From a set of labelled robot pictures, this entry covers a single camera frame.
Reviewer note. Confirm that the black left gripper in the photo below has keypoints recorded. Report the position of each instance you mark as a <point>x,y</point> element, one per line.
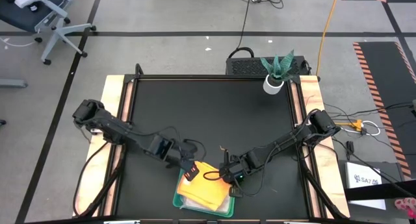
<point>182,154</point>

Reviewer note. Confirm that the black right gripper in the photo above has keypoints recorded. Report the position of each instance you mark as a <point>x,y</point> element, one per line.
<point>235,169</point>

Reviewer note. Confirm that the orange-yellow microfiber towel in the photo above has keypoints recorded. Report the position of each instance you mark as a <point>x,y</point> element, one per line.
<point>204,191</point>

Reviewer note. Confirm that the teal translucent plastic tray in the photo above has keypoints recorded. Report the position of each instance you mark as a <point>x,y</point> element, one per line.
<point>177,201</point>

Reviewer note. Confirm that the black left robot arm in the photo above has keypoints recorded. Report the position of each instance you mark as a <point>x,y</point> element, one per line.
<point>113,126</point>

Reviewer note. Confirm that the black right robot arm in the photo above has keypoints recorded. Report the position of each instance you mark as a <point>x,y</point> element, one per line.
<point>292,138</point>

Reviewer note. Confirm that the small yellow block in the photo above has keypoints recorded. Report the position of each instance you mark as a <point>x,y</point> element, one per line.
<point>222,148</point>

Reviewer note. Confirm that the wooden side board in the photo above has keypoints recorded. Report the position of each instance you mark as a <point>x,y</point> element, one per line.
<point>110,91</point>
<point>325,172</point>

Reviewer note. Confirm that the black computer case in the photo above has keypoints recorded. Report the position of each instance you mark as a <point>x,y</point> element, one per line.
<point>240,66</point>

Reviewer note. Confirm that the black power adapter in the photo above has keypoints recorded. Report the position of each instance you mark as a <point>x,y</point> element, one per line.
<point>350,146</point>

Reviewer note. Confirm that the artificial plant in white pot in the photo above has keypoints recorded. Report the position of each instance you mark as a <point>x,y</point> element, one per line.
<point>276,74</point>

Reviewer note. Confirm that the white labelled box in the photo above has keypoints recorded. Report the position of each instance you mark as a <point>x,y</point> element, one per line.
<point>364,185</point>

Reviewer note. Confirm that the black diagonal beam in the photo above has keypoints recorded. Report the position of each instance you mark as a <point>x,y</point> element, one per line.
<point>373,191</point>

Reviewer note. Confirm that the pink patterned object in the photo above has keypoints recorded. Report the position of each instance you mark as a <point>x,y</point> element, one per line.
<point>406,207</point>

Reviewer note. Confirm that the small black floor knob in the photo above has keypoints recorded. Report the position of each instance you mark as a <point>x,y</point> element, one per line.
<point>2,122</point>

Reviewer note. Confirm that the white office chair dark seat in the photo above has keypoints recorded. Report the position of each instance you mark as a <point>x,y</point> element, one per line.
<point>55,29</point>

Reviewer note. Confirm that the grey floor bar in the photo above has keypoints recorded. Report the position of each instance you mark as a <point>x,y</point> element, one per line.
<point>13,83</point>

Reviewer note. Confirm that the black aluminium table frame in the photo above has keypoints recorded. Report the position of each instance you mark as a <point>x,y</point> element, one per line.
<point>211,76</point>

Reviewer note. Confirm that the grey metal bracket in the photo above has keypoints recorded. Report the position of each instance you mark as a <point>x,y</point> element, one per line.
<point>95,131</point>

